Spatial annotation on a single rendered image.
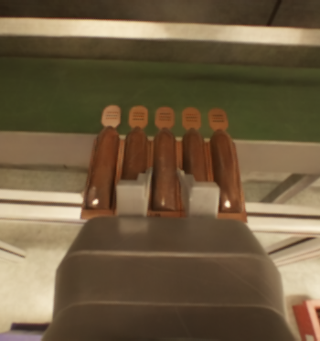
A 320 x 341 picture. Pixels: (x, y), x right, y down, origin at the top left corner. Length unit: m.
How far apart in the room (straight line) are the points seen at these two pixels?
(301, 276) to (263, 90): 0.83
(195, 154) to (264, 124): 0.19
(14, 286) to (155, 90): 0.86
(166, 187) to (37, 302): 0.88
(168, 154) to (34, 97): 0.26
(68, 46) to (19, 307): 0.84
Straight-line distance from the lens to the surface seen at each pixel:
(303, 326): 1.04
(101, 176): 0.16
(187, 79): 0.38
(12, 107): 0.39
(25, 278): 1.02
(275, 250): 0.69
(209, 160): 0.17
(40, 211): 0.39
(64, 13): 0.51
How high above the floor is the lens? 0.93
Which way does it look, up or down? 61 degrees down
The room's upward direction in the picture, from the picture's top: 7 degrees clockwise
